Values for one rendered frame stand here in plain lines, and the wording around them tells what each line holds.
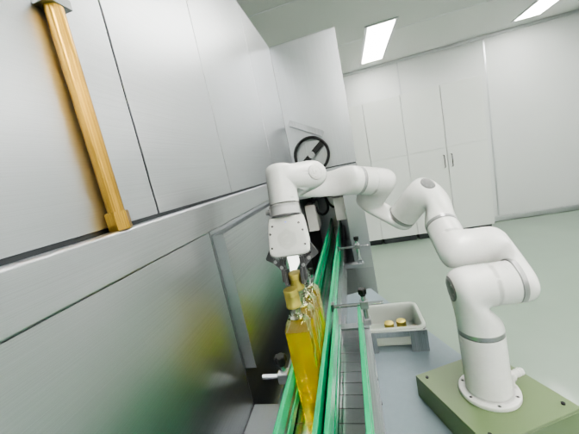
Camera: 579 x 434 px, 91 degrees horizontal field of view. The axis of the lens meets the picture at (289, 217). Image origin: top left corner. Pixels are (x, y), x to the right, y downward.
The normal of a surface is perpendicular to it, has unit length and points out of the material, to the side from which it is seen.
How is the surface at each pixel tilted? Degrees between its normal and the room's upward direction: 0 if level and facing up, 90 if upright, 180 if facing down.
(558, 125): 90
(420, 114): 90
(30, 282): 90
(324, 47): 90
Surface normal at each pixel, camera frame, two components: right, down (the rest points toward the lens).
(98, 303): 0.96, -0.16
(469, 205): -0.19, 0.20
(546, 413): -0.20, -0.97
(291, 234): -0.19, -0.09
